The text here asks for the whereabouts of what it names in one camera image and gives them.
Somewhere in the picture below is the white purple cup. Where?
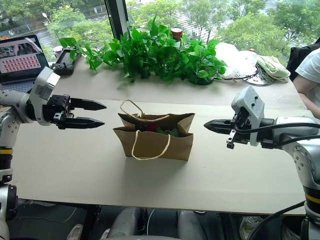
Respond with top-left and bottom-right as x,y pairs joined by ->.
52,45 -> 64,60

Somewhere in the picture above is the red brown tin can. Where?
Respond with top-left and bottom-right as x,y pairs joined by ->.
170,26 -> 184,42

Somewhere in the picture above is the grey rounded leg cover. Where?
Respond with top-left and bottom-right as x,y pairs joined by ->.
109,206 -> 149,240
176,209 -> 209,240

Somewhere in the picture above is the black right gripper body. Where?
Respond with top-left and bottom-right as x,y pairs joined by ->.
226,106 -> 251,150

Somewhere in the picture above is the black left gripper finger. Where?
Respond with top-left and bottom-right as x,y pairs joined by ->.
63,116 -> 106,130
70,98 -> 108,112

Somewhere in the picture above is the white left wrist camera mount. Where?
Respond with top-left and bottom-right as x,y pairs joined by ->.
29,66 -> 62,127

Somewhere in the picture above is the black table leg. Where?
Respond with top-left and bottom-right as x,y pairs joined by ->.
85,204 -> 103,240

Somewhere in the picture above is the green artificial leafy plant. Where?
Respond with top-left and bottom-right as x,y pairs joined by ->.
58,14 -> 229,86

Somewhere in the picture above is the brown paper bag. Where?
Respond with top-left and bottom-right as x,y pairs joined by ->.
112,99 -> 196,161

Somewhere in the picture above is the black handheld controller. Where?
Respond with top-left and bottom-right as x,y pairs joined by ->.
50,48 -> 83,77

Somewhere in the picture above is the beige green cloth bag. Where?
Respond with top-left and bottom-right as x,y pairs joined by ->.
255,54 -> 292,84

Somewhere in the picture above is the person in white t-shirt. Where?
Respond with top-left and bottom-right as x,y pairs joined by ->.
291,46 -> 320,114

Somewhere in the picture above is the dark window frame post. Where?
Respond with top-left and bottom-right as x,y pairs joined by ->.
103,0 -> 130,41

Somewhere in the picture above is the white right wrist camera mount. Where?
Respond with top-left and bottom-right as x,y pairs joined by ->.
230,85 -> 266,147

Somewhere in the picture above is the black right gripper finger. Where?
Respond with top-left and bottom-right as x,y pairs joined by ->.
205,125 -> 234,135
203,119 -> 234,127

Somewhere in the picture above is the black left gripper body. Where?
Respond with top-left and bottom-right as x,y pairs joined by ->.
42,94 -> 76,130

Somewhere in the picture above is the round patterned dark plate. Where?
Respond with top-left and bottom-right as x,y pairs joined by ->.
233,62 -> 277,87

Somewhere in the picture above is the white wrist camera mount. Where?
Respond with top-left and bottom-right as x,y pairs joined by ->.
29,66 -> 62,127
230,85 -> 266,147

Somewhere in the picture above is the white plastic bag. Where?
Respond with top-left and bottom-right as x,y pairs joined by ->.
214,41 -> 259,79

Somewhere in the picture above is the open laptop computer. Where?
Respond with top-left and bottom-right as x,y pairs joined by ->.
0,34 -> 51,92

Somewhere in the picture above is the red plush toy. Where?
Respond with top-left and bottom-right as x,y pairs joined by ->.
144,123 -> 160,134

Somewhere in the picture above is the green plush toy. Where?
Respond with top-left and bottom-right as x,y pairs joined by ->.
156,127 -> 180,137

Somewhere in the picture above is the black chair back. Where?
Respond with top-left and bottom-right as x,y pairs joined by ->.
286,36 -> 320,76

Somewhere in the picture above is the dark plant pot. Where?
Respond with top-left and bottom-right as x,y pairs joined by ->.
196,77 -> 215,86

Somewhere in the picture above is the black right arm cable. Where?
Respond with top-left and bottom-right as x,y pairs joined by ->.
233,121 -> 320,240

